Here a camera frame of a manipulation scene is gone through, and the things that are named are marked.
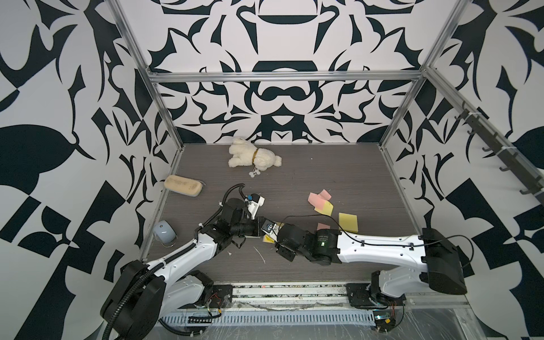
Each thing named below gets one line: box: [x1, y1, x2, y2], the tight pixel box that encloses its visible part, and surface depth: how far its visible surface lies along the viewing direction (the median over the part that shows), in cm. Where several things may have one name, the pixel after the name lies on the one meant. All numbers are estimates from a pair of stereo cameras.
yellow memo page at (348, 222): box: [338, 212, 359, 234], surface depth 94 cm
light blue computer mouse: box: [153, 219, 178, 247], surface depth 83 cm
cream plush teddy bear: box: [228, 137, 282, 178], surface depth 107 cm
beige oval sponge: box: [163, 174, 204, 198], surface depth 101 cm
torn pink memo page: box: [307, 188, 332, 210], surface depth 101 cm
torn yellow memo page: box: [314, 200, 334, 217], surface depth 98 cm
